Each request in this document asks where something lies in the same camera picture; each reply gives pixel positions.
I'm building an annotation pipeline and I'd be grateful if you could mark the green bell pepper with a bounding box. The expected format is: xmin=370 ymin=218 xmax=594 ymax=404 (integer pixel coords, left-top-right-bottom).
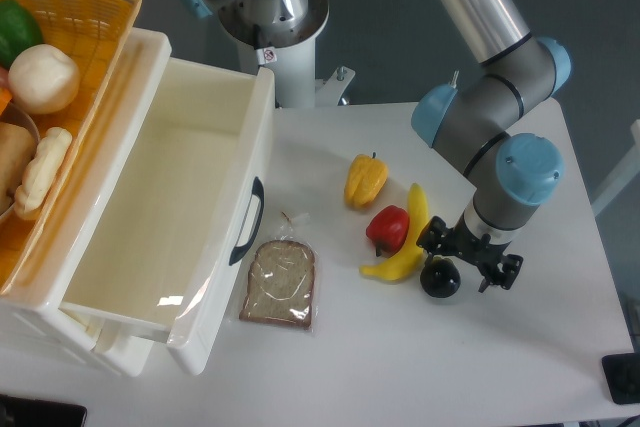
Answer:
xmin=0 ymin=0 xmax=44 ymax=70

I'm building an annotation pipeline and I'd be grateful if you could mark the bagged brown bread slice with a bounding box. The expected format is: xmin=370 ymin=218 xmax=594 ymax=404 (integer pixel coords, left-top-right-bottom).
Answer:
xmin=238 ymin=211 xmax=318 ymax=331

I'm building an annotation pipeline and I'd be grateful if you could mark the yellow woven basket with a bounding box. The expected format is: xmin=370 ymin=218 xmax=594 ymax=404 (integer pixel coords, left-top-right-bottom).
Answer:
xmin=1 ymin=0 xmax=141 ymax=283

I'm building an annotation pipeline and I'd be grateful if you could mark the black device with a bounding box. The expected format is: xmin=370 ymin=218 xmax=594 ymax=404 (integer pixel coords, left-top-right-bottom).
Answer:
xmin=601 ymin=353 xmax=639 ymax=405
xmin=1 ymin=395 xmax=87 ymax=427

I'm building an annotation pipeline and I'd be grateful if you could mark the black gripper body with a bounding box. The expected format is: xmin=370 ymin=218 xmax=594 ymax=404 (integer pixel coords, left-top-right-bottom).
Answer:
xmin=444 ymin=224 xmax=508 ymax=272

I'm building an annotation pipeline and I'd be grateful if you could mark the yellow bell pepper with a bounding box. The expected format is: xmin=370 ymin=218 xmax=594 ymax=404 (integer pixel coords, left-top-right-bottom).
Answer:
xmin=343 ymin=152 xmax=389 ymax=210

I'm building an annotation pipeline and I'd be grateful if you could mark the red bell pepper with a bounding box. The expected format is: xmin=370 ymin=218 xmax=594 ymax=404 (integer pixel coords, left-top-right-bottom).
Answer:
xmin=365 ymin=205 xmax=409 ymax=257

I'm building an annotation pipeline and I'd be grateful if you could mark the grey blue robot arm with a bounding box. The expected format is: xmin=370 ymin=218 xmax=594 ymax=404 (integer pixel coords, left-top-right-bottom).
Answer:
xmin=182 ymin=0 xmax=571 ymax=298

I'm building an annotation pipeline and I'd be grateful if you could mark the dark purple mangosteen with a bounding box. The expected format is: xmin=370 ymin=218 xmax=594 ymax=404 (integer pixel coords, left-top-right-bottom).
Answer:
xmin=419 ymin=256 xmax=461 ymax=299

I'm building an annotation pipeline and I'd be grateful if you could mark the tan bread roll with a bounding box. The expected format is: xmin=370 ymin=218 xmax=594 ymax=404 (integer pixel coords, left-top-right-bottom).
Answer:
xmin=0 ymin=122 xmax=37 ymax=213

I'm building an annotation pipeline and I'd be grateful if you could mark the cream twisted bread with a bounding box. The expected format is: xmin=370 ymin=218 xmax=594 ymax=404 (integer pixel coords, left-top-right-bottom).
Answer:
xmin=13 ymin=127 xmax=73 ymax=220

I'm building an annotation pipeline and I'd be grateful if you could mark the yellow banana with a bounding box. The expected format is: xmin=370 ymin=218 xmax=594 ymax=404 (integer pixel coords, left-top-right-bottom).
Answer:
xmin=359 ymin=183 xmax=429 ymax=282

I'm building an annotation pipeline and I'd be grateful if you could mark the white round bun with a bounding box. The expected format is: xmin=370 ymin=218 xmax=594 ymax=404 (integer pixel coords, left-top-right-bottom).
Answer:
xmin=8 ymin=44 xmax=81 ymax=115

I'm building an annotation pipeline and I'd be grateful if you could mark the white chair frame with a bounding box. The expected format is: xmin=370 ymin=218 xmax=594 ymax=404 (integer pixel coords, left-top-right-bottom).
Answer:
xmin=591 ymin=119 xmax=639 ymax=217

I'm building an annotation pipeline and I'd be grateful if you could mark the black device bottom right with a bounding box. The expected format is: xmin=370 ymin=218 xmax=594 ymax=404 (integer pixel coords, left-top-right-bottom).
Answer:
xmin=601 ymin=353 xmax=639 ymax=405

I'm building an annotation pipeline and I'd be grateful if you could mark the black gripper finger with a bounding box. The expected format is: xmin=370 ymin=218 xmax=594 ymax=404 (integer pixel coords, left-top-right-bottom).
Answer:
xmin=478 ymin=254 xmax=523 ymax=293
xmin=416 ymin=216 xmax=448 ymax=264

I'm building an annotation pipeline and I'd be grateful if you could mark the white plastic drawer cabinet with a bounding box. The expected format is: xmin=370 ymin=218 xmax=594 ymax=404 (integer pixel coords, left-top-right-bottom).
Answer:
xmin=1 ymin=28 xmax=171 ymax=376

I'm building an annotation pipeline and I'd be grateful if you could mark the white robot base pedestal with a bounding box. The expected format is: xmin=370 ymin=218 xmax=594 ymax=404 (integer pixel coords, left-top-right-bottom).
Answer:
xmin=218 ymin=0 xmax=355 ymax=109

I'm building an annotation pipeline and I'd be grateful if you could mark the white open drawer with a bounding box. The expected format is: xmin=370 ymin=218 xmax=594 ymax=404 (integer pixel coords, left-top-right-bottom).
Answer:
xmin=61 ymin=59 xmax=275 ymax=377

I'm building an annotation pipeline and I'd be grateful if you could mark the orange carrot piece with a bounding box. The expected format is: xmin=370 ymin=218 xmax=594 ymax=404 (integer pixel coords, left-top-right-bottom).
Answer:
xmin=0 ymin=88 xmax=12 ymax=114

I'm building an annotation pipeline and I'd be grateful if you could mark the black device bottom left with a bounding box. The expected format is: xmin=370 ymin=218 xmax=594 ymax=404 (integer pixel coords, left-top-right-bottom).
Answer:
xmin=1 ymin=395 xmax=87 ymax=427

